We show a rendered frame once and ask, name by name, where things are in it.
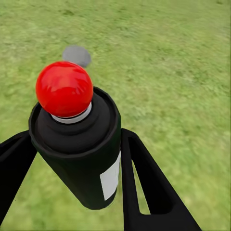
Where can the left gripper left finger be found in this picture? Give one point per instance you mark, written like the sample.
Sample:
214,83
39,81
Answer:
16,156

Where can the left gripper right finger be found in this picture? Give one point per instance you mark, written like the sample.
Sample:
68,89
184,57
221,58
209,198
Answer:
168,212

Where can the pesticide atomizer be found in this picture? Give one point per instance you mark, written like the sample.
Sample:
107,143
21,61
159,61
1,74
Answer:
76,128

